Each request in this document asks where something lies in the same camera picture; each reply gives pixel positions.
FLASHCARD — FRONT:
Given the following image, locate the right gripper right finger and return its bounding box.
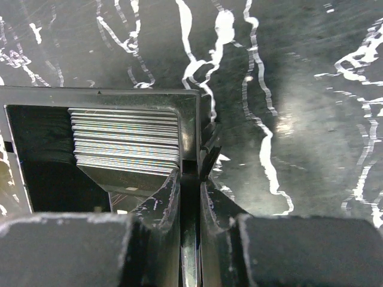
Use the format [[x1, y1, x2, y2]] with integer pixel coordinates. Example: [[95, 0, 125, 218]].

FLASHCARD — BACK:
[[200, 179, 254, 286]]

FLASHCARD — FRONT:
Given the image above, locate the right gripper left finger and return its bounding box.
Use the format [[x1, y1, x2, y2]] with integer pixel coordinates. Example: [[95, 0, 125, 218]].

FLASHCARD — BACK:
[[119, 169, 181, 286]]

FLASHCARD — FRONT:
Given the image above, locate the black card dispenser box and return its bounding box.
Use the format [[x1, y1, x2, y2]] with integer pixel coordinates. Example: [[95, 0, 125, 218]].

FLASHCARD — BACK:
[[0, 86, 224, 216]]

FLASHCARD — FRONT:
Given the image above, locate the stack of credit cards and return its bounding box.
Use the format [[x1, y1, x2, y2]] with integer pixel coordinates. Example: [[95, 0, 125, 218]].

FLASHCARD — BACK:
[[68, 108, 180, 176]]

